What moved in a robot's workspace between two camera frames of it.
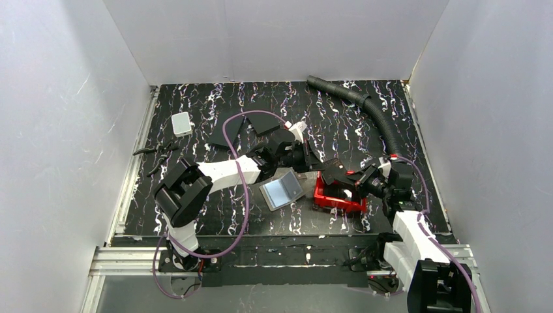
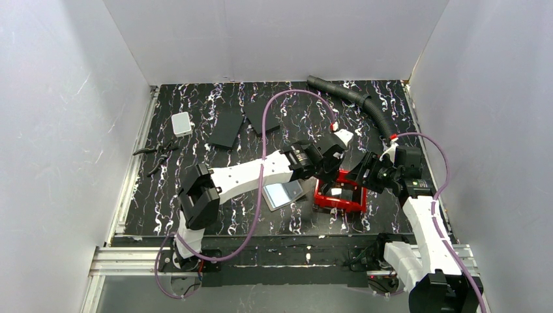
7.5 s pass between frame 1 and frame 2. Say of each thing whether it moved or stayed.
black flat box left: stayed
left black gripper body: moved
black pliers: stayed
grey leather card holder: stayed
